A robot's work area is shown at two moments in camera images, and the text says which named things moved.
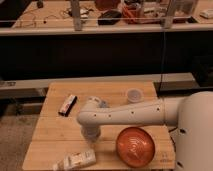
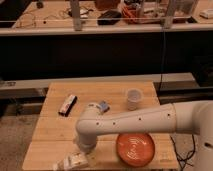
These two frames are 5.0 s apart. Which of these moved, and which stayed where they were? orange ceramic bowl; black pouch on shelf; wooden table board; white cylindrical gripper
Moved: white cylindrical gripper
Stayed: wooden table board; black pouch on shelf; orange ceramic bowl
